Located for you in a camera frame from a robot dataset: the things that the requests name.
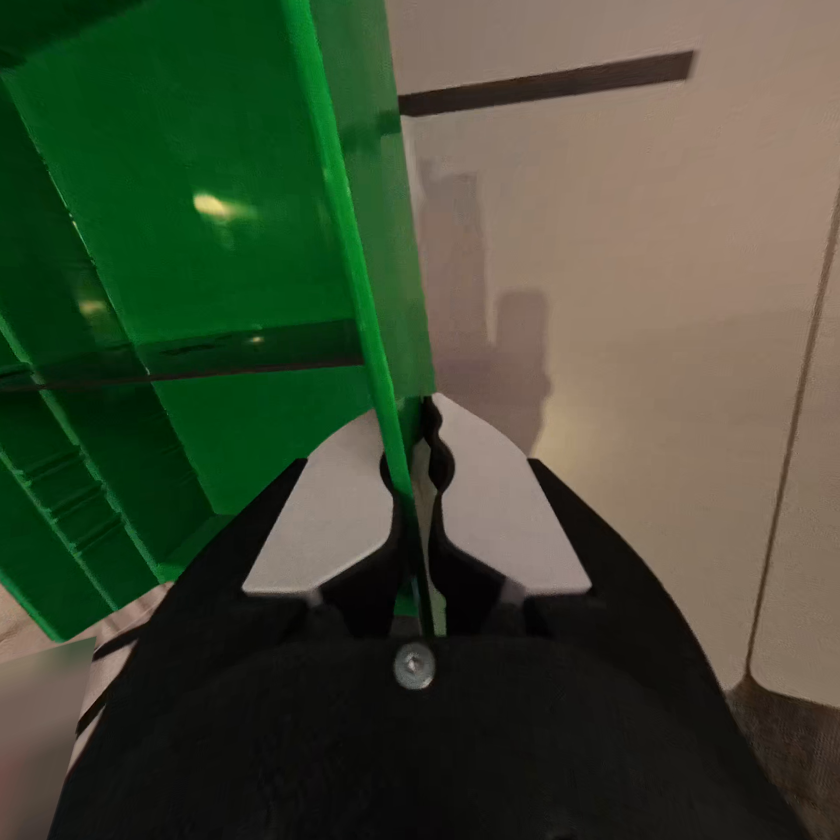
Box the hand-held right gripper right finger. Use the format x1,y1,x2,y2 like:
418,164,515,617
420,394,595,601

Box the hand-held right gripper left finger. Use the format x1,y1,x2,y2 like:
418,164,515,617
240,408,403,608

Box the green plastic bin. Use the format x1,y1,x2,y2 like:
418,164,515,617
0,0,437,644

